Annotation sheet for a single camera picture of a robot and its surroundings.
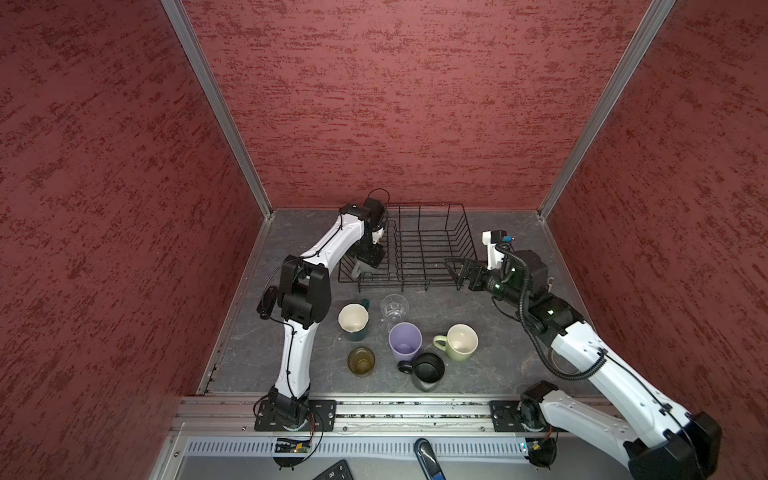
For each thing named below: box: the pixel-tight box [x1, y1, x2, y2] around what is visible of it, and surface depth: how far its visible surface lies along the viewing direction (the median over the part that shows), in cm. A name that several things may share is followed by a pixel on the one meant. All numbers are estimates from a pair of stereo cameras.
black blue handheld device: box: [414, 438, 447, 480], surface depth 66 cm
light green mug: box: [433, 323, 479, 361], surface depth 81 cm
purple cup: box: [388, 322, 423, 362], surface depth 79 cm
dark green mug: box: [337, 298, 371, 342], surface depth 84 cm
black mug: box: [398, 352, 446, 393], surface depth 81 cm
